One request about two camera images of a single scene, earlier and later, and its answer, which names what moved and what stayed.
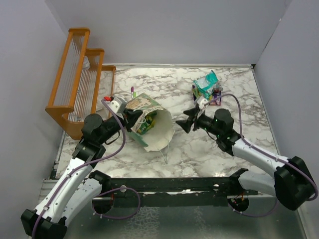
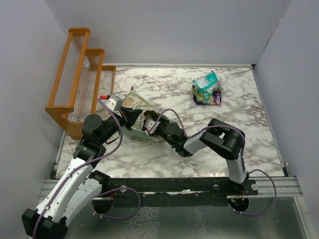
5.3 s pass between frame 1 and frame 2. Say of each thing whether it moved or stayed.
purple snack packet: stayed
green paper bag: moved
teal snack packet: stayed
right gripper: moved
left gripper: stayed
